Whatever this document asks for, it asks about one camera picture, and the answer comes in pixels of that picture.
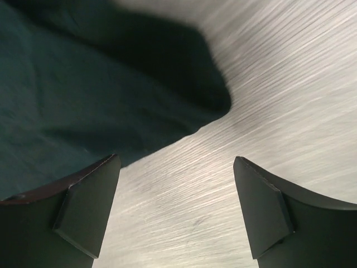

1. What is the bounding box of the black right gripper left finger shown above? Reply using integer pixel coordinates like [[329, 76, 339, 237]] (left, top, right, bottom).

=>
[[1, 155, 121, 267]]

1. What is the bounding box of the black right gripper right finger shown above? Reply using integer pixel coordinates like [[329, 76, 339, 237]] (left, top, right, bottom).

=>
[[234, 156, 356, 268]]

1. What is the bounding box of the black t-shirt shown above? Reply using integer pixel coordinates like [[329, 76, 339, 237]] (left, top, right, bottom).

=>
[[1, 1, 231, 199]]

